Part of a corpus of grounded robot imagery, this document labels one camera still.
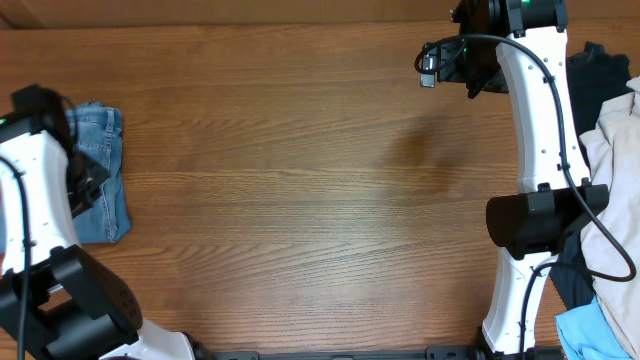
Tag light blue denim jeans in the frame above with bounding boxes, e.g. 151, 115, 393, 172
64, 101, 133, 245

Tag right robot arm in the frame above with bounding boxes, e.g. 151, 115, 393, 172
415, 0, 608, 359

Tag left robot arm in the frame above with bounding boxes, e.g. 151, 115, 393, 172
1, 84, 214, 360

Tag black patterned garment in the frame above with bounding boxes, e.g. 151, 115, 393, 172
567, 41, 632, 137

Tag pale pink garment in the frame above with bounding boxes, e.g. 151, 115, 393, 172
580, 78, 639, 359

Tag dark navy garment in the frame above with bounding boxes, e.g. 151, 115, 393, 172
550, 233, 595, 310

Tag light blue shirt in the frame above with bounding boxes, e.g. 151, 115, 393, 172
555, 297, 632, 360

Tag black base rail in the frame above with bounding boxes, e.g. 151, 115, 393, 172
199, 341, 566, 360

